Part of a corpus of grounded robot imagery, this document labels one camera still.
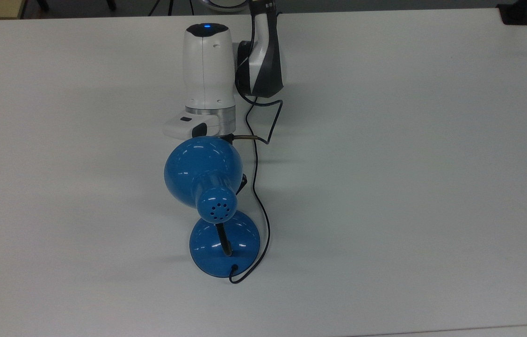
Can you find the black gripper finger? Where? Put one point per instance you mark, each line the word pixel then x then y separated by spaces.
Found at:
pixel 243 181

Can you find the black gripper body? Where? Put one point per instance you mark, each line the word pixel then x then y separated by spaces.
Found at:
pixel 230 137

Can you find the blue gooseneck desk lamp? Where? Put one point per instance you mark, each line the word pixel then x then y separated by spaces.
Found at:
pixel 202 168

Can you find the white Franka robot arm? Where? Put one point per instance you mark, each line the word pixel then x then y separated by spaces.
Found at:
pixel 207 70

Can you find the black chair leg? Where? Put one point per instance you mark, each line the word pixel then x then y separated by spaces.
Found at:
pixel 42 4
pixel 111 4

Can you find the black camera stand clamp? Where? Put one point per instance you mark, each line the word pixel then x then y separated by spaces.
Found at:
pixel 516 16

